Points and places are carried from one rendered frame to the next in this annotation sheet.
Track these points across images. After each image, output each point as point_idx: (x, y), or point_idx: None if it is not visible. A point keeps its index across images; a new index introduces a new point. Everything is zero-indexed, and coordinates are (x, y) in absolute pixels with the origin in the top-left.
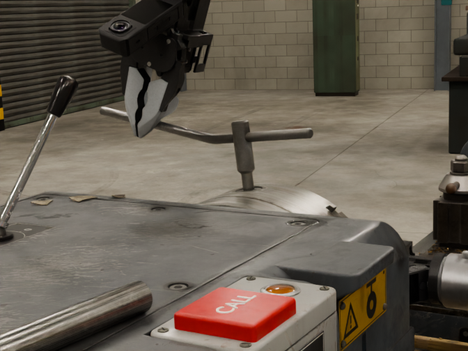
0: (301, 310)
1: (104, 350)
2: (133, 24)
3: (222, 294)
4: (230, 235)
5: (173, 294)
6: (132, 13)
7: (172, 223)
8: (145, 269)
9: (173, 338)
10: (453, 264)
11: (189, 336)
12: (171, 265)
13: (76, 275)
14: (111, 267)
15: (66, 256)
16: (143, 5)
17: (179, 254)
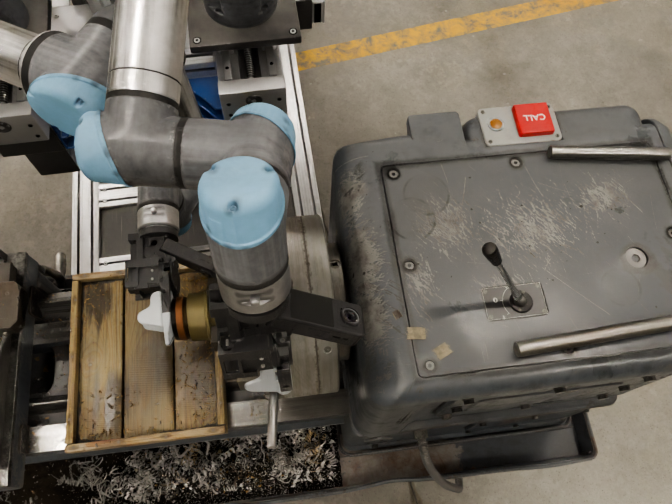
0: (508, 107)
1: (582, 141)
2: (339, 308)
3: (528, 127)
4: (435, 190)
5: (525, 157)
6: (325, 317)
7: (433, 233)
8: (508, 188)
9: (559, 129)
10: (167, 216)
11: (554, 125)
12: (495, 182)
13: (534, 209)
14: (516, 204)
15: (517, 236)
16: (308, 313)
17: (479, 190)
